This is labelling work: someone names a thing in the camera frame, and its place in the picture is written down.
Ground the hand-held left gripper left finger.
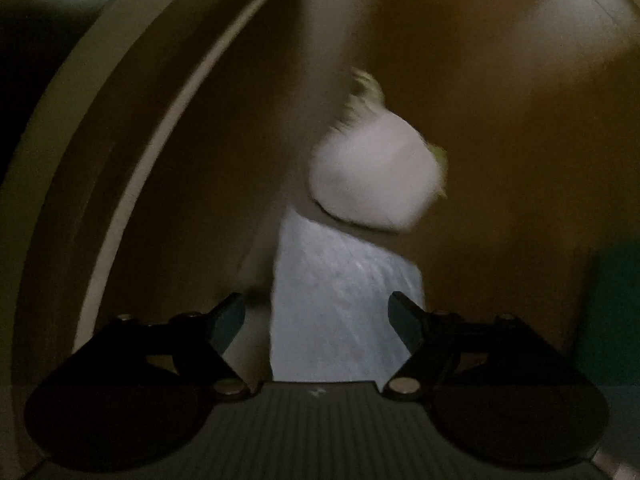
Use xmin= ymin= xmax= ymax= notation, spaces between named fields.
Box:
xmin=102 ymin=292 xmax=251 ymax=402

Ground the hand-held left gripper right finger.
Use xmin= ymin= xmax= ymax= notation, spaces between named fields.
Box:
xmin=382 ymin=290 xmax=532 ymax=402

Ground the white packet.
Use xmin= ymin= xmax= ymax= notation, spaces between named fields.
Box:
xmin=269 ymin=207 xmax=426 ymax=384

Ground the white round bag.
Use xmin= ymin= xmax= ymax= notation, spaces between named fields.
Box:
xmin=307 ymin=67 xmax=449 ymax=234

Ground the teal trash bin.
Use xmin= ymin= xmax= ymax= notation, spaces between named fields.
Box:
xmin=574 ymin=244 xmax=640 ymax=377

